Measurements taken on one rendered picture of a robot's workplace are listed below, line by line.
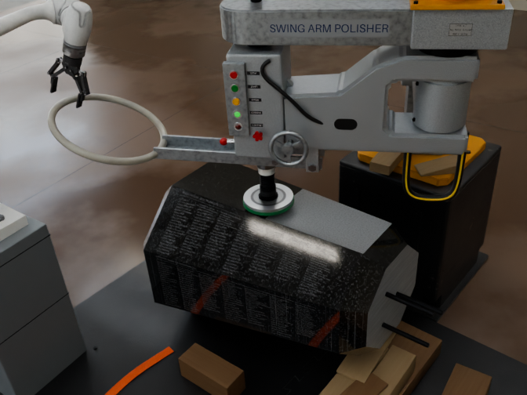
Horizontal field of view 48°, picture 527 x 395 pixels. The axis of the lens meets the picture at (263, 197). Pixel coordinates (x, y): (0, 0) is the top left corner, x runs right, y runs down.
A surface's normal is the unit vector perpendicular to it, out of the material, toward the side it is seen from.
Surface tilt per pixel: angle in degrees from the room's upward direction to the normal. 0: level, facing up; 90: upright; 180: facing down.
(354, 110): 90
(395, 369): 0
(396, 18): 90
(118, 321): 0
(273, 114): 90
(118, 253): 0
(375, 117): 90
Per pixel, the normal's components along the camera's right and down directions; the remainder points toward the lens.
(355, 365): -0.06, -0.84
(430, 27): -0.18, 0.54
